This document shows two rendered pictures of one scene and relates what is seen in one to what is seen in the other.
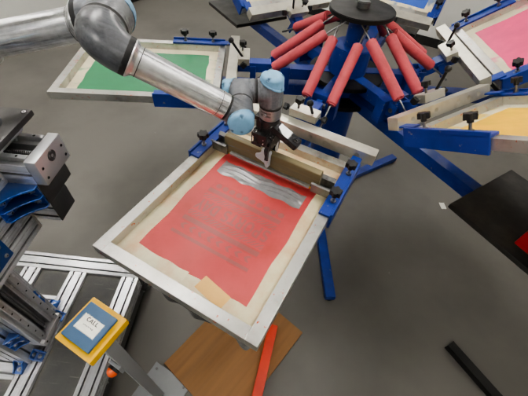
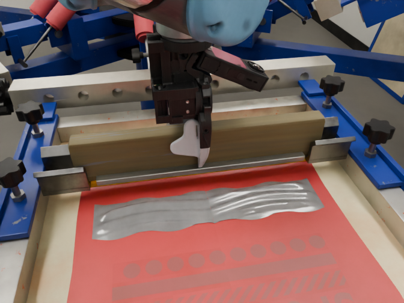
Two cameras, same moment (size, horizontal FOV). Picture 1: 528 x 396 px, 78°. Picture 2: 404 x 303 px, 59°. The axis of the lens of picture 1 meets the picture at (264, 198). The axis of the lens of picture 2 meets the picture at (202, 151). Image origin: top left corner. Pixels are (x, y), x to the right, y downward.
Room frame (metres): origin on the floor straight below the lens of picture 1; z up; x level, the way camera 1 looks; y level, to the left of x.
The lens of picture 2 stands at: (0.54, 0.26, 1.37)
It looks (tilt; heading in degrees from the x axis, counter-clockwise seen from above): 38 degrees down; 324
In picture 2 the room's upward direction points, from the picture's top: straight up
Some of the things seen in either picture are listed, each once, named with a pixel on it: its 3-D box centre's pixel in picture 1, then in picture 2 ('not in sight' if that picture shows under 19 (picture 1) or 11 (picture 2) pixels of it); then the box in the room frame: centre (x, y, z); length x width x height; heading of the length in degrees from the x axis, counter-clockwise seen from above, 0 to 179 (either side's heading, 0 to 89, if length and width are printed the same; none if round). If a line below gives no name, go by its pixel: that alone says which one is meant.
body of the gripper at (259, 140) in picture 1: (266, 130); (181, 76); (0.93, 0.01, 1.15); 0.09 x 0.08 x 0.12; 64
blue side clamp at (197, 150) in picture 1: (215, 139); (34, 175); (1.07, 0.22, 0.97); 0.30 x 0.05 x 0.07; 154
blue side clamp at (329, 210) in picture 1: (339, 192); (342, 139); (0.83, -0.28, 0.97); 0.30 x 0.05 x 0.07; 154
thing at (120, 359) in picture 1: (134, 371); not in sight; (0.27, 0.43, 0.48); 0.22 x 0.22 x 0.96; 64
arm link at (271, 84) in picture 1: (270, 90); not in sight; (0.93, 0.01, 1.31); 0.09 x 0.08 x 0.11; 98
